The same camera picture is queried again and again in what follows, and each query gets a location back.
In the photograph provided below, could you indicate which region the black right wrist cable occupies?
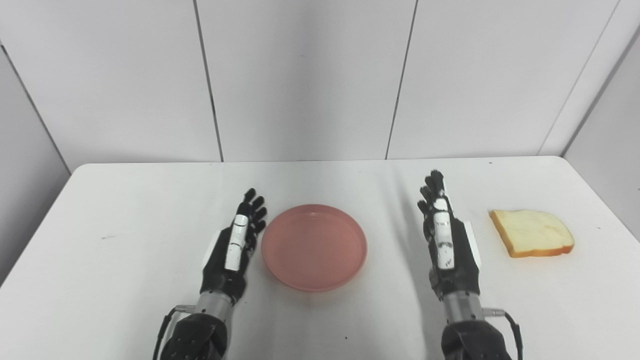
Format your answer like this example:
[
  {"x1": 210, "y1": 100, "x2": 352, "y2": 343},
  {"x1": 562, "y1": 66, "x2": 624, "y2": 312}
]
[{"x1": 482, "y1": 308, "x2": 524, "y2": 360}]

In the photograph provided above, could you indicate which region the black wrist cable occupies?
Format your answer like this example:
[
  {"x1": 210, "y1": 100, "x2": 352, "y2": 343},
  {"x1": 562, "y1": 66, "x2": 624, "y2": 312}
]
[
  {"x1": 482, "y1": 308, "x2": 524, "y2": 360},
  {"x1": 152, "y1": 305, "x2": 197, "y2": 360}
]

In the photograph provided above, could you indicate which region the slice of white bread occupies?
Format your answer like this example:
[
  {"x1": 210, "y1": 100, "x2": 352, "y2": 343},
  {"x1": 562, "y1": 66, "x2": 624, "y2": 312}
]
[{"x1": 489, "y1": 209, "x2": 575, "y2": 259}]

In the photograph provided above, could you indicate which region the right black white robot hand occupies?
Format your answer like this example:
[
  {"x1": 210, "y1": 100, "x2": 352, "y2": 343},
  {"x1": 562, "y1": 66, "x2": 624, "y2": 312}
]
[{"x1": 417, "y1": 170, "x2": 482, "y2": 301}]

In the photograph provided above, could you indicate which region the pink round plate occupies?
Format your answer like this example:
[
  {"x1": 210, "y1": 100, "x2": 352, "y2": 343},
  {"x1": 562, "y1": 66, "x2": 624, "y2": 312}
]
[{"x1": 261, "y1": 203, "x2": 368, "y2": 293}]

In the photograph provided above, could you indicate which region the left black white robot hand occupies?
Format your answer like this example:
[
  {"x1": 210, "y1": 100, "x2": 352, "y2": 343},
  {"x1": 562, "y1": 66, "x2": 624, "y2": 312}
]
[{"x1": 199, "y1": 188, "x2": 268, "y2": 306}]

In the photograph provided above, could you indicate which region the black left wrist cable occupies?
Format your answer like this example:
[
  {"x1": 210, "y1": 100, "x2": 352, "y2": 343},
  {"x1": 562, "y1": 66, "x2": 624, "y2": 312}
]
[{"x1": 152, "y1": 305, "x2": 197, "y2": 360}]

